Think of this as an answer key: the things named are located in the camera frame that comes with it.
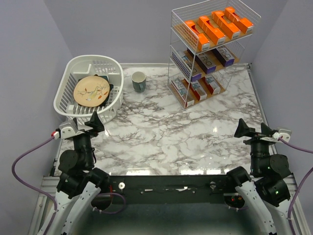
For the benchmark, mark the beige painted plate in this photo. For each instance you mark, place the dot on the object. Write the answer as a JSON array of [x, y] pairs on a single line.
[[90, 91]]

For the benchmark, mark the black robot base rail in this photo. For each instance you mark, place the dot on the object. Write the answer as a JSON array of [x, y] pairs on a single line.
[[175, 189]]

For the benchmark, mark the orange toothpaste box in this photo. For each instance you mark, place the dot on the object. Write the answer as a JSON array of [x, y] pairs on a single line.
[[214, 33], [229, 28], [199, 39], [244, 24]]

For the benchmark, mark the dark green ceramic mug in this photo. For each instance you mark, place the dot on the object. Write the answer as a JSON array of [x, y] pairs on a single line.
[[139, 81]]

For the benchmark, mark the purple silver toothpaste box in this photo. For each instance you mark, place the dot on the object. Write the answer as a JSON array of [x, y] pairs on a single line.
[[203, 62], [186, 67], [224, 56]]

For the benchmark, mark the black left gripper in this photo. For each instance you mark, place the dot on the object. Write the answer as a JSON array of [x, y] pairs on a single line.
[[96, 123]]

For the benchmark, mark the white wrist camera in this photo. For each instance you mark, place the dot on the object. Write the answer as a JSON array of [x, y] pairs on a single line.
[[282, 133], [65, 131]]

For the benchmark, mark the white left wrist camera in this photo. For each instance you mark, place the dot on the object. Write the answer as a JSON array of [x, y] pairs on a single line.
[[65, 131]]

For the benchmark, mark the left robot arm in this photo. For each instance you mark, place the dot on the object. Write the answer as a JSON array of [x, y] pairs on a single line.
[[78, 173]]

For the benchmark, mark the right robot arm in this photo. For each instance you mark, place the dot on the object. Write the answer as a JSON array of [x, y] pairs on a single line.
[[263, 189]]

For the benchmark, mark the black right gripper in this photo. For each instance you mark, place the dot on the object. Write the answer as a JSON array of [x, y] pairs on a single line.
[[243, 129]]

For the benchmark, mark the white wire wooden shelf rack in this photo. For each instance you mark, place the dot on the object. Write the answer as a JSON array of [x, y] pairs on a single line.
[[181, 40]]

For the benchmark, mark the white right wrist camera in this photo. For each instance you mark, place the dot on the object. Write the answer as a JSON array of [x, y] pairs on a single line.
[[282, 133]]

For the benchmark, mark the white plastic dish basket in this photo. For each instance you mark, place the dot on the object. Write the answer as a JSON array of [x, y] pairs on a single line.
[[79, 68]]

